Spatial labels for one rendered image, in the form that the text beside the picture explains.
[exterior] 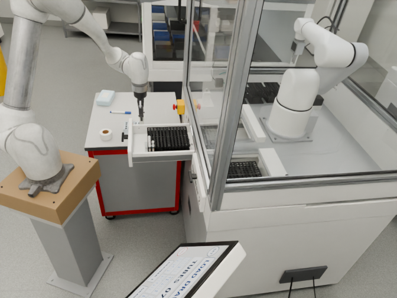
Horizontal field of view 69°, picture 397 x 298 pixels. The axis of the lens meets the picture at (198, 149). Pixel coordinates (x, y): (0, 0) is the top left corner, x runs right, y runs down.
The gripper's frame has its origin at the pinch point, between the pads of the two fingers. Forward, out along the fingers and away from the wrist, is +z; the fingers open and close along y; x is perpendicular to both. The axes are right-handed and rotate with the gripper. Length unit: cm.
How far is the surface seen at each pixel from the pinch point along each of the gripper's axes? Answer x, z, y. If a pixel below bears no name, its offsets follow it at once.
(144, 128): -2.1, -3.9, -14.3
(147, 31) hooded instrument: -4, -34, 54
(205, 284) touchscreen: -20, -36, -119
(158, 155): -9.5, -3.8, -38.0
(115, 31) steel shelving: 55, 69, 348
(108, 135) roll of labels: 19.2, 3.9, -10.6
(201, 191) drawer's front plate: -28, -9, -68
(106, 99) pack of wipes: 24.9, 3.3, 28.0
